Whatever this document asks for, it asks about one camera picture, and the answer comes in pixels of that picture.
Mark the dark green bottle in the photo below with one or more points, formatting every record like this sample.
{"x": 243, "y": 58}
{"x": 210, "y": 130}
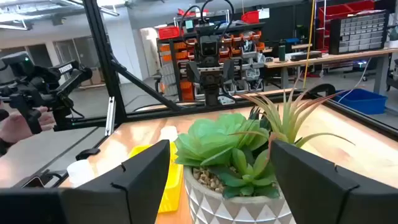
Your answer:
{"x": 282, "y": 51}

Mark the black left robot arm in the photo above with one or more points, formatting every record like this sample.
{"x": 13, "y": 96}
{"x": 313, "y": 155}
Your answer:
{"x": 212, "y": 96}

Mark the blue plastic bin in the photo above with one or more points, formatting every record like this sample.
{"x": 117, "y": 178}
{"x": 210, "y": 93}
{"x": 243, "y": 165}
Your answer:
{"x": 360, "y": 101}

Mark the succulents in triangle-patterned pot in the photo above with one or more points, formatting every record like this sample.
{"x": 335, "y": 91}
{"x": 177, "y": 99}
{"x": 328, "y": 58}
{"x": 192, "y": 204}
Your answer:
{"x": 217, "y": 140}

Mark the wooden workbench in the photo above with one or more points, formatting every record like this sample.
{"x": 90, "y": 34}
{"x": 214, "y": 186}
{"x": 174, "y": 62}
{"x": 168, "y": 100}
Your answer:
{"x": 342, "y": 57}

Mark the white pill bottle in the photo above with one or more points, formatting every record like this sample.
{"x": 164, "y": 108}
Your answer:
{"x": 80, "y": 172}

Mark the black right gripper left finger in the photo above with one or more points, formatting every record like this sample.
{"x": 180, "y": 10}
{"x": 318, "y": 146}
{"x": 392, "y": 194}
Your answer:
{"x": 130, "y": 193}

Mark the yellow plastic basket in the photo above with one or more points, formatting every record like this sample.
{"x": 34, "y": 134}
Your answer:
{"x": 174, "y": 186}

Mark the silver frame bracket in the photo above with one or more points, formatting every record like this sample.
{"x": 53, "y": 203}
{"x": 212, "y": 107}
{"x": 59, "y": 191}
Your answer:
{"x": 109, "y": 115}

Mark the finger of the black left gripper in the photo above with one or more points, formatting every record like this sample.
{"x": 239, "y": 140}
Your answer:
{"x": 229, "y": 74}
{"x": 192, "y": 72}

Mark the red plastic bin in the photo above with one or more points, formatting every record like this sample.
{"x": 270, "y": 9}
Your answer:
{"x": 169, "y": 32}
{"x": 250, "y": 17}

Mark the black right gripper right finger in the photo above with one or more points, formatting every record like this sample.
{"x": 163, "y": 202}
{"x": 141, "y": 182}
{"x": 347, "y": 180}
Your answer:
{"x": 326, "y": 199}

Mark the white ball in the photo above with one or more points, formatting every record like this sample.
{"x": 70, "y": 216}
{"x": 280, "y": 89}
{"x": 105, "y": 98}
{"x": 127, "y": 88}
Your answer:
{"x": 168, "y": 133}

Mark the black edge clamp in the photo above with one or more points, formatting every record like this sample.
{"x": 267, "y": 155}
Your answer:
{"x": 87, "y": 153}

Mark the black aluminium table frame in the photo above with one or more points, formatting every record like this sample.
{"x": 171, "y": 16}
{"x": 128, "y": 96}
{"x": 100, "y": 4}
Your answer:
{"x": 99, "y": 46}

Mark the rack of red bins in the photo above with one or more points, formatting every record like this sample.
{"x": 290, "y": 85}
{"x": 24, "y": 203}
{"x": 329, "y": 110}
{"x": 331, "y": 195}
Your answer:
{"x": 329, "y": 12}

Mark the grey small-drawer cabinet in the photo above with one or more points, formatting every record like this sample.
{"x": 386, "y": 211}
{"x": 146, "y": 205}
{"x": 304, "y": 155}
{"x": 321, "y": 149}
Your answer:
{"x": 360, "y": 31}

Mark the person's hand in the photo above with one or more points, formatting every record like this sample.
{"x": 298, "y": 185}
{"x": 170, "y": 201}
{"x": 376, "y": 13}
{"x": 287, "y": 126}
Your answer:
{"x": 15, "y": 126}

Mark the shelf with orange bins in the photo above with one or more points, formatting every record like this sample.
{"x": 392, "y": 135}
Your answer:
{"x": 182, "y": 46}

